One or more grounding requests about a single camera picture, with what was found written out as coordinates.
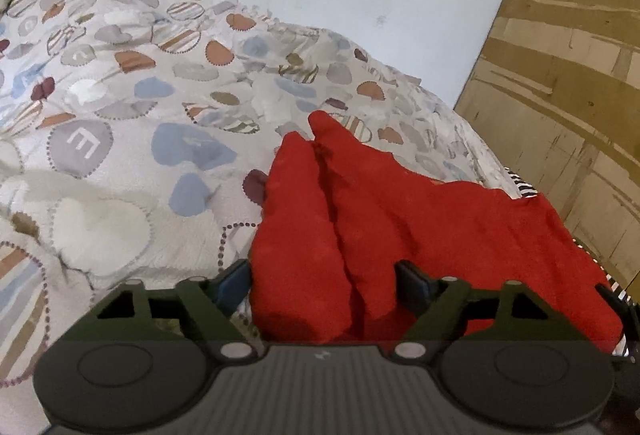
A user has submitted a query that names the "red long-sleeve sweater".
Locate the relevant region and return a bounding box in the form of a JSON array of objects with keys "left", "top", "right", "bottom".
[{"left": 250, "top": 111, "right": 623, "bottom": 352}]

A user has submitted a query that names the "black white pink striped sheet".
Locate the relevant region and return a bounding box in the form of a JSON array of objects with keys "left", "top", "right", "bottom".
[{"left": 504, "top": 166, "right": 633, "bottom": 358}]

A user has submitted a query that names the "patterned heart print quilt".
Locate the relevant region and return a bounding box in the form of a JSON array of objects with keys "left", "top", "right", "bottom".
[{"left": 1, "top": 0, "right": 518, "bottom": 434}]

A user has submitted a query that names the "wooden plywood board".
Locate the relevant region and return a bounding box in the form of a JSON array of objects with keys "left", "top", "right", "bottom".
[{"left": 456, "top": 0, "right": 639, "bottom": 289}]

